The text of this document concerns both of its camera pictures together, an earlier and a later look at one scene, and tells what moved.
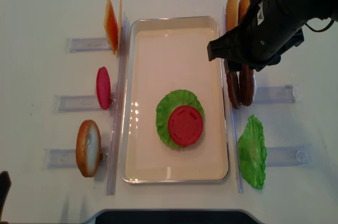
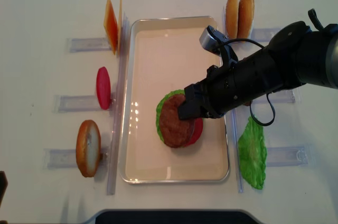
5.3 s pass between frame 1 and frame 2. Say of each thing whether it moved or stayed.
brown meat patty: moved
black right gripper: moved
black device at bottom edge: stayed
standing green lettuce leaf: stayed
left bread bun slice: stayed
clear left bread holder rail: stayed
